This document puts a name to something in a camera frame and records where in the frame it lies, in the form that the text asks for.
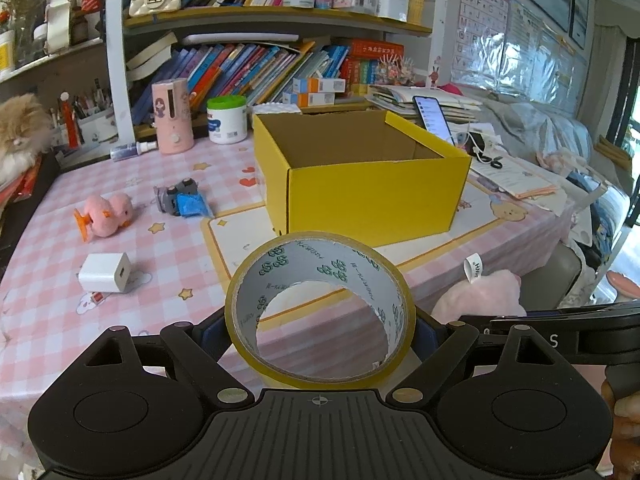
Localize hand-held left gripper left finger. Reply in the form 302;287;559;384
82;310;258;408

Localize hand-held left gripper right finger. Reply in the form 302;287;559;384
385;310;558;408

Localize pink plush toy white tag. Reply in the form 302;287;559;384
430;255;528;326

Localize white charger adapter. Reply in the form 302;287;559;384
77;253;132;295

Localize blue purple toy truck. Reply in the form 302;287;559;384
153;178;215;219

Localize yellow cardboard box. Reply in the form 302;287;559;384
251;110;472;248

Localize person's right hand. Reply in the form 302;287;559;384
601;379;640;478

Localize grey chair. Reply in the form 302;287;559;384
552;240;585;311

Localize pink checkered tablecloth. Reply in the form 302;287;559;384
0;132;576;406

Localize printed paper sheets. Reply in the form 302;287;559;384
470;152;561;201

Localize pink plush duck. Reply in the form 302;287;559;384
74;194;134;239

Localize small spray bottle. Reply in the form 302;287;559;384
110;140;158;162

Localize smartphone with lit screen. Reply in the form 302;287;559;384
413;95;457;147

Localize covered sofa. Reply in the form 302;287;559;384
475;90;640;241

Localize white jar green lid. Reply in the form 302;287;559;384
206;95;248;145

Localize pink cartoon dispenser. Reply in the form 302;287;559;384
151;79;193;156

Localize stack of notebooks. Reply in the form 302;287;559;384
367;84;483;121

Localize desk pen holder with pens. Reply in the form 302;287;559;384
55;89;118;148

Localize orange white carton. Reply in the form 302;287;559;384
292;77;347;95
282;92;337;107

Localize colourful spiky decoration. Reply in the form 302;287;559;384
375;55;418;86

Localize row of leaning picture books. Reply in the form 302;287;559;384
132;42;351;111

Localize orange white fluffy cat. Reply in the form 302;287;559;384
0;92;53;186

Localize red boxed book set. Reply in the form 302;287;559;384
345;39;405;86

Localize white bookshelf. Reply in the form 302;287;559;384
102;0;451;143

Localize narrow framed picture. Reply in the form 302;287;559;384
572;0;591;51

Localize plain white pen holder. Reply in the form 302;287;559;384
377;0;411;23

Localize white charging cable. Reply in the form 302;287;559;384
455;130;496;163

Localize plastic covered wall chart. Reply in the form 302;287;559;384
505;0;591;111

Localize alphabet wall poster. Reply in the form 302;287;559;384
452;0;511;73

